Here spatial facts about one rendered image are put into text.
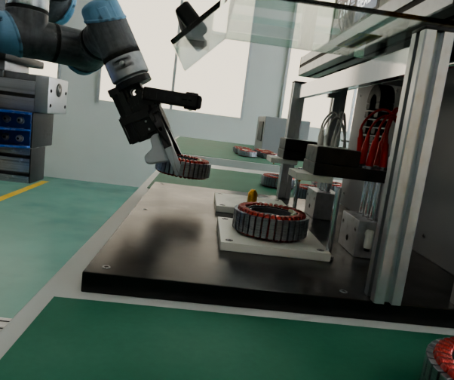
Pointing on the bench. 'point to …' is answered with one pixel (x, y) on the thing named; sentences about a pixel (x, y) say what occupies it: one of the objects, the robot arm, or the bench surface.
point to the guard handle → (185, 15)
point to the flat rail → (358, 75)
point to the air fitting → (368, 240)
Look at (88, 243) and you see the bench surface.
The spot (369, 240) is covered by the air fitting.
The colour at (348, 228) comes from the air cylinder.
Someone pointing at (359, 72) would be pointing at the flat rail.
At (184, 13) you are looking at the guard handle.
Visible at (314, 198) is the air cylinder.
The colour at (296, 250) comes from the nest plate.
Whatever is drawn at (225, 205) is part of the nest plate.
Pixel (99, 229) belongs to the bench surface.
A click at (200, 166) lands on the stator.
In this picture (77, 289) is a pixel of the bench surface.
